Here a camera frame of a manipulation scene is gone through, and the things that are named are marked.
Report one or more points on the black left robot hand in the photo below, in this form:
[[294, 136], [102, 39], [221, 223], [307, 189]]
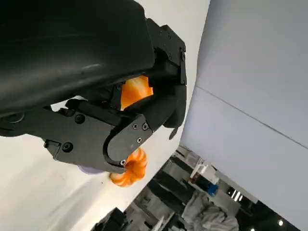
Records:
[[60, 48]]

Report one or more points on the blue cylinder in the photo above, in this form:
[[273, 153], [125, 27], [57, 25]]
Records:
[[213, 190]]

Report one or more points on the grey cloth cover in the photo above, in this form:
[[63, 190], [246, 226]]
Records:
[[209, 214]]

